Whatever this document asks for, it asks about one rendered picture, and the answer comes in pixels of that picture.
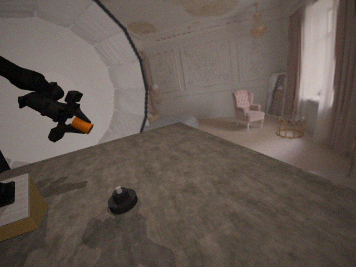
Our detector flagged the orange knob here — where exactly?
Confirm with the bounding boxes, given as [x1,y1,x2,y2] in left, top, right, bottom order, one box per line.
[71,117,93,134]

